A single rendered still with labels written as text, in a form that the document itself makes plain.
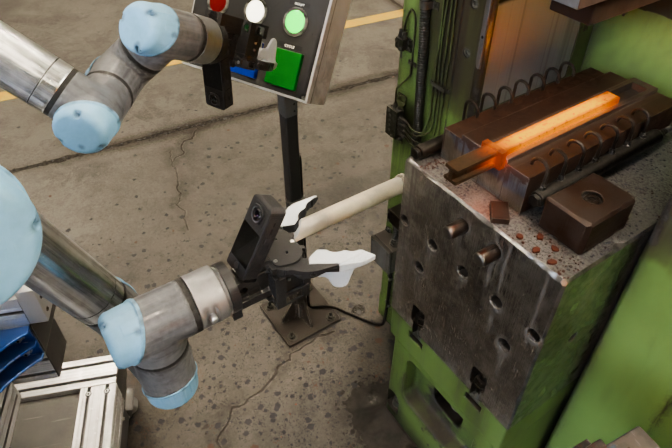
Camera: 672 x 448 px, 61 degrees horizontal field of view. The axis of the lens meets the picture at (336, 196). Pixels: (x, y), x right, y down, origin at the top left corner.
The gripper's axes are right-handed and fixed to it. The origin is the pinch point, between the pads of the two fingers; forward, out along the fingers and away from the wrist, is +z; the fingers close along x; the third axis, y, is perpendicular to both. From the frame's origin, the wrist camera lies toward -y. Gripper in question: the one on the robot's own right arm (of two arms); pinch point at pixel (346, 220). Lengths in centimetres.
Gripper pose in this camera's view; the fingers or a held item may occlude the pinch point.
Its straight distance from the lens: 82.9
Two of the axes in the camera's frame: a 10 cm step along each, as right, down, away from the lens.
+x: 5.6, 5.4, -6.3
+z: 8.3, -3.6, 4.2
